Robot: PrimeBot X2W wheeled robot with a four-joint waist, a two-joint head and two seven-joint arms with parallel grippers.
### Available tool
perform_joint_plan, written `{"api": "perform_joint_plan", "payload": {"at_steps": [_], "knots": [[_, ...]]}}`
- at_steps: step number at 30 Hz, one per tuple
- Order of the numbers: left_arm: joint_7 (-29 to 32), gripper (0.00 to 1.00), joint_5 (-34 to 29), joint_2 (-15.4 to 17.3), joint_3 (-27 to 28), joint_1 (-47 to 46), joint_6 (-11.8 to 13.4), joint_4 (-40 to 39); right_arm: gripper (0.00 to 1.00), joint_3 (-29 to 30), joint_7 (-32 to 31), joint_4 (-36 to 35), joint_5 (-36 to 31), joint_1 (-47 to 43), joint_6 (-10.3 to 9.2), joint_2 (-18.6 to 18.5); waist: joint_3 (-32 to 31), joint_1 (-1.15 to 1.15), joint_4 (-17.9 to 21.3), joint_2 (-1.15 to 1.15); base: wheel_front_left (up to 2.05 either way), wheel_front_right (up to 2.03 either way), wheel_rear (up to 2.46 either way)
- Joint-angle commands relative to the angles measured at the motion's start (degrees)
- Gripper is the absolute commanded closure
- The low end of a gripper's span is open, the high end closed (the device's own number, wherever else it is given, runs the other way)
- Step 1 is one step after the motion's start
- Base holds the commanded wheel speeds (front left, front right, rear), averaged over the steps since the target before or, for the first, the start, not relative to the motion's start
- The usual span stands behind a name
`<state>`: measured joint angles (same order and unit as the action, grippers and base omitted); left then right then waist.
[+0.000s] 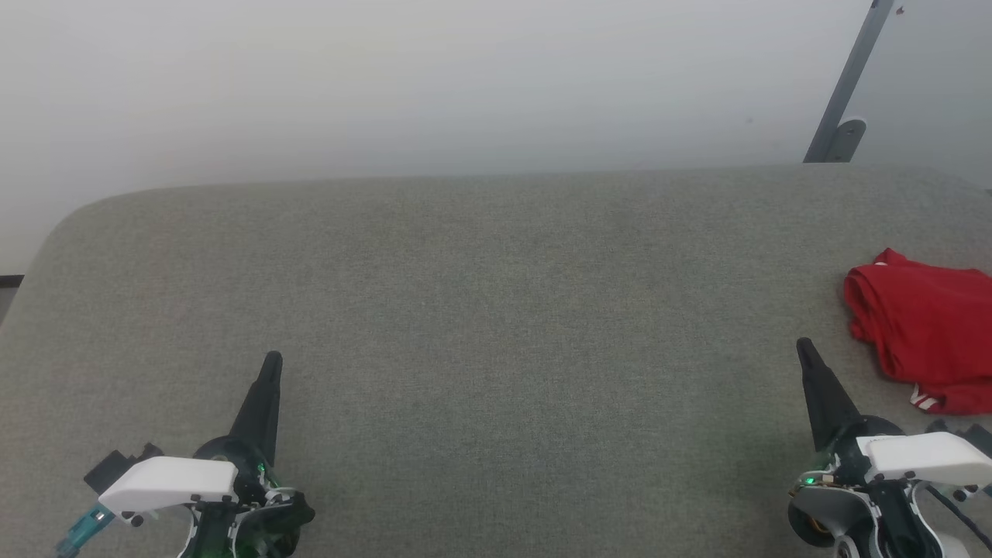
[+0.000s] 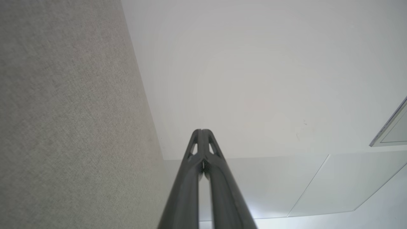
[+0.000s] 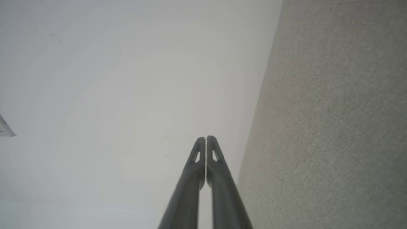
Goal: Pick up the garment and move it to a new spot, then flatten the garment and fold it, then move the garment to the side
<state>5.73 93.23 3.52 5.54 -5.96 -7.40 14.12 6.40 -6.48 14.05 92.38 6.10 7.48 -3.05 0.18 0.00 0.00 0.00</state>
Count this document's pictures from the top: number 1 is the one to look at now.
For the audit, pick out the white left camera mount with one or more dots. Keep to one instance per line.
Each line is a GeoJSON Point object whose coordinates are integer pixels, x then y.
{"type": "Point", "coordinates": [170, 480]}

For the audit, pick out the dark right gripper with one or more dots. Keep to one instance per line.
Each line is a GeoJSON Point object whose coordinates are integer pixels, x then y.
{"type": "Point", "coordinates": [852, 449]}

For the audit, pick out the teal left camera connector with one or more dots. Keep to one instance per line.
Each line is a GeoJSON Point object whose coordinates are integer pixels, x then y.
{"type": "Point", "coordinates": [84, 531]}

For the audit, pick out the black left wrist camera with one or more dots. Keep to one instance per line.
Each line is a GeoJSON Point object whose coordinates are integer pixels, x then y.
{"type": "Point", "coordinates": [116, 465]}

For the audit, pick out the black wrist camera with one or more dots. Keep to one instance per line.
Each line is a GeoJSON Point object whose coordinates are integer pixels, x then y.
{"type": "Point", "coordinates": [973, 438]}
{"type": "Point", "coordinates": [116, 465]}

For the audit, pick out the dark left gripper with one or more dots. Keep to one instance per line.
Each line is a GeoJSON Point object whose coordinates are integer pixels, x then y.
{"type": "Point", "coordinates": [232, 465]}

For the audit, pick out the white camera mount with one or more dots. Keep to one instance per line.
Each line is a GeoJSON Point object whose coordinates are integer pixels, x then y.
{"type": "Point", "coordinates": [926, 457]}
{"type": "Point", "coordinates": [170, 480]}

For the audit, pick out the grey metal pole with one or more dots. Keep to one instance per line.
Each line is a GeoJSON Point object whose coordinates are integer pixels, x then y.
{"type": "Point", "coordinates": [849, 85]}

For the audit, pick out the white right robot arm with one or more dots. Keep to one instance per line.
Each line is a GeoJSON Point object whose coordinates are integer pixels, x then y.
{"type": "Point", "coordinates": [845, 523]}

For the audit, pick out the red and white garment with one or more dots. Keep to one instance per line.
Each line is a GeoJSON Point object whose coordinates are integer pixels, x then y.
{"type": "Point", "coordinates": [930, 333]}

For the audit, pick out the grey fabric sofa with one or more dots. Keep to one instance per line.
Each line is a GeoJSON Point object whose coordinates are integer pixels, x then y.
{"type": "Point", "coordinates": [480, 325]}

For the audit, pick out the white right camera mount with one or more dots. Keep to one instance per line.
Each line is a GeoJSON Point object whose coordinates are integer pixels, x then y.
{"type": "Point", "coordinates": [926, 457]}

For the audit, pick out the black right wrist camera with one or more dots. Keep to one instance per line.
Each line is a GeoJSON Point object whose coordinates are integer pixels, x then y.
{"type": "Point", "coordinates": [973, 438]}

